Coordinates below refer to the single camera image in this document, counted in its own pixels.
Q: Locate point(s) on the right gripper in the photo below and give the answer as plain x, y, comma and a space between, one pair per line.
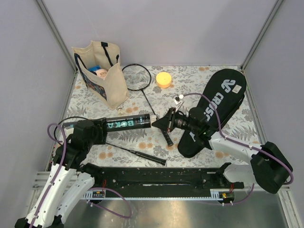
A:
167, 122

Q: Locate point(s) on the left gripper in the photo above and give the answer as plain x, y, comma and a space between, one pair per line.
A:
99, 128

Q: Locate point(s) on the white feather shuttlecock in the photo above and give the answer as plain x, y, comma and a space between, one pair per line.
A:
120, 111
153, 118

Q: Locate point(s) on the black shuttlecock tube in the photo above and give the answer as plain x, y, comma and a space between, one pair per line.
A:
114, 124

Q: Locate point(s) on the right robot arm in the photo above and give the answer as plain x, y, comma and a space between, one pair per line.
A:
264, 165

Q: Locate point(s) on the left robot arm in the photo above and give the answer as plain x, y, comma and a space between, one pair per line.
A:
68, 181

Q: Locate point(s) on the black badminton racket lower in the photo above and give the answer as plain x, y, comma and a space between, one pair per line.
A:
137, 153

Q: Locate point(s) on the floral table mat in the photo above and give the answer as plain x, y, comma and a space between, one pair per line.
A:
188, 80

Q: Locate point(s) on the beige canvas tote bag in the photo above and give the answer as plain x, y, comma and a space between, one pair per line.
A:
112, 90

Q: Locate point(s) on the yellow grip tape roll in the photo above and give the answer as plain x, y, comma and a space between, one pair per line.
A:
163, 80

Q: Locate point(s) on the blue pink item in bag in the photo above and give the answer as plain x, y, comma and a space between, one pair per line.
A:
100, 72

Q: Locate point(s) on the black racket cover bag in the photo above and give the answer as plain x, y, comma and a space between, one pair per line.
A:
225, 91

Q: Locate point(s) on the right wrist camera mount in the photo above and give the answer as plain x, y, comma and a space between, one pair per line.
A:
178, 99

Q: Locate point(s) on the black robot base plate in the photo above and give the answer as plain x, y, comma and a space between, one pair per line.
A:
153, 183

